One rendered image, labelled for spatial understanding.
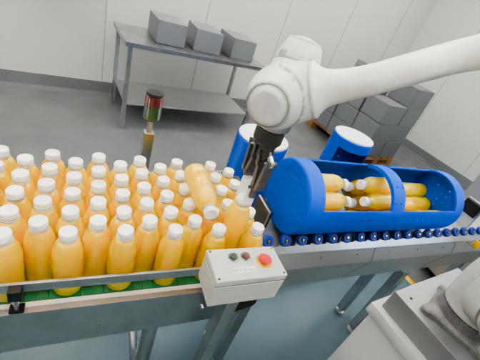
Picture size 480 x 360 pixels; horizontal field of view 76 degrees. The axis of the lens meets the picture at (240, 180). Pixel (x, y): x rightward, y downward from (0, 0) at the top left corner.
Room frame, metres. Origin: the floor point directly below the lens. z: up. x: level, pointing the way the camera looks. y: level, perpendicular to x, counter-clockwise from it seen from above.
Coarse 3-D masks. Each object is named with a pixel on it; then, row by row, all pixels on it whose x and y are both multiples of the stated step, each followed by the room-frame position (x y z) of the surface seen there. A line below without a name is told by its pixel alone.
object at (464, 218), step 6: (468, 198) 1.65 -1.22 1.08; (468, 204) 1.63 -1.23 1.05; (474, 204) 1.61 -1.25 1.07; (468, 210) 1.61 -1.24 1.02; (474, 210) 1.59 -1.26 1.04; (462, 216) 1.62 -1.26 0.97; (468, 216) 1.60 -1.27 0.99; (474, 216) 1.58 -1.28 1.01; (462, 222) 1.61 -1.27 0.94; (468, 222) 1.59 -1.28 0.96
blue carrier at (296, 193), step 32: (288, 160) 1.03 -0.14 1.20; (320, 160) 1.11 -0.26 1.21; (288, 192) 0.96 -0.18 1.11; (320, 192) 0.90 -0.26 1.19; (448, 192) 1.38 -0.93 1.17; (288, 224) 0.90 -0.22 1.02; (320, 224) 0.89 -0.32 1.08; (352, 224) 0.97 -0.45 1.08; (384, 224) 1.06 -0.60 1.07; (416, 224) 1.16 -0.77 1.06; (448, 224) 1.29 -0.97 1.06
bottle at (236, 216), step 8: (232, 208) 0.71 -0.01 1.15; (240, 208) 0.71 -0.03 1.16; (248, 208) 0.73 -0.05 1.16; (224, 216) 0.72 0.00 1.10; (232, 216) 0.70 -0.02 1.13; (240, 216) 0.70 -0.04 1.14; (248, 216) 0.72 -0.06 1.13; (224, 224) 0.71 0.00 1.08; (232, 224) 0.70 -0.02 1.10; (240, 224) 0.70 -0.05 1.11; (232, 232) 0.70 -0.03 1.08; (240, 232) 0.71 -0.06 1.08; (232, 240) 0.70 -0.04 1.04; (232, 248) 0.70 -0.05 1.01
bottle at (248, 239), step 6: (246, 234) 0.72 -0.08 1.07; (252, 234) 0.71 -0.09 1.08; (240, 240) 0.72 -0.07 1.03; (246, 240) 0.71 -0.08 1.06; (252, 240) 0.71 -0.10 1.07; (258, 240) 0.71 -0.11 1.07; (240, 246) 0.71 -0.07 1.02; (246, 246) 0.70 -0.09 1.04; (252, 246) 0.70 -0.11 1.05; (258, 246) 0.71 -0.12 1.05
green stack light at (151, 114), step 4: (144, 104) 1.03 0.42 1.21; (144, 108) 1.02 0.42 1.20; (148, 108) 1.01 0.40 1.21; (144, 112) 1.02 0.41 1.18; (148, 112) 1.01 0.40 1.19; (152, 112) 1.02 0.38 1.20; (156, 112) 1.02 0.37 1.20; (160, 112) 1.04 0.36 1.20; (144, 116) 1.02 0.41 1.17; (148, 116) 1.01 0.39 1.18; (152, 116) 1.02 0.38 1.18; (156, 116) 1.03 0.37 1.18; (160, 116) 1.05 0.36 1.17; (148, 120) 1.01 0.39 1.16; (152, 120) 1.02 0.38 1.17; (156, 120) 1.03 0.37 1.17
